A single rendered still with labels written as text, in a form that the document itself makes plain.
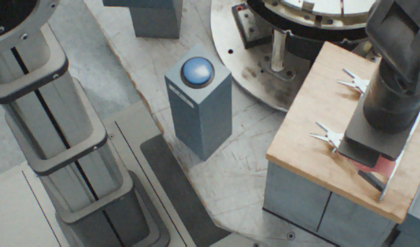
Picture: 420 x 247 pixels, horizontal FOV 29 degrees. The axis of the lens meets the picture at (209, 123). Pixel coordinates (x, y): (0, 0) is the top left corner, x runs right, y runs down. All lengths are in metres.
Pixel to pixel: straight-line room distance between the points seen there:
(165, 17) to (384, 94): 0.65
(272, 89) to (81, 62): 1.04
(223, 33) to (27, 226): 0.74
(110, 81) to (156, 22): 0.91
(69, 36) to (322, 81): 1.37
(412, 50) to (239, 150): 0.68
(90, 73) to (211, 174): 1.03
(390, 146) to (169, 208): 1.06
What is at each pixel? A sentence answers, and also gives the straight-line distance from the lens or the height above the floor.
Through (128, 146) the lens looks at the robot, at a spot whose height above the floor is 0.26.
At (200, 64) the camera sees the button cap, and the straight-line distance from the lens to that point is 1.18.
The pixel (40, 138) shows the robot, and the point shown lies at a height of 1.00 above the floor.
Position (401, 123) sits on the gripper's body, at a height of 1.27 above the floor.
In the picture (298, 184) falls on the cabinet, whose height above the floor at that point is 0.99.
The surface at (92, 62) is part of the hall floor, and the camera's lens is 2.38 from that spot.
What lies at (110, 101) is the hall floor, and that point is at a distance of 2.32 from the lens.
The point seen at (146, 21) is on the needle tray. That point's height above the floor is 0.84.
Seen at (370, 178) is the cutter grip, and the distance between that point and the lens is 1.08.
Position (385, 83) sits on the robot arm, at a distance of 0.85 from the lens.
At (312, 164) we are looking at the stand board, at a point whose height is 1.07.
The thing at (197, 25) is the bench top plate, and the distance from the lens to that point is 1.51.
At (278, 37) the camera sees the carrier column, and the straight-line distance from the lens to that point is 1.32.
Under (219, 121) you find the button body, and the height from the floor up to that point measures 0.90.
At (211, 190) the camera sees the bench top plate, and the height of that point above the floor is 0.78.
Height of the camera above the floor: 2.11
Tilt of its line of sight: 68 degrees down
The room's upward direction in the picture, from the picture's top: 5 degrees counter-clockwise
